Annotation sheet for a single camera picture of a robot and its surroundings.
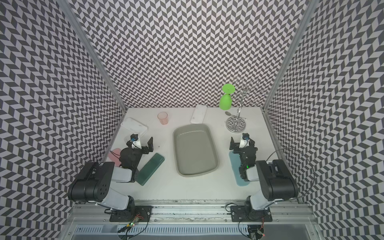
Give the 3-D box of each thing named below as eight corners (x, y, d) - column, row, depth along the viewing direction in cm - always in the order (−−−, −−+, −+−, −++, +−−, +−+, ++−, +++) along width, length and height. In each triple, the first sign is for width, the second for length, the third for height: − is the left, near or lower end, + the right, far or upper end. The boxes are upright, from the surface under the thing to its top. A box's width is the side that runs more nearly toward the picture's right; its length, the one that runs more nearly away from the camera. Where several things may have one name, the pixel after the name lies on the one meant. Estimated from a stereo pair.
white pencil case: (190, 122, 111) (190, 120, 109) (195, 105, 122) (195, 103, 121) (202, 124, 110) (202, 122, 108) (207, 107, 121) (207, 105, 119)
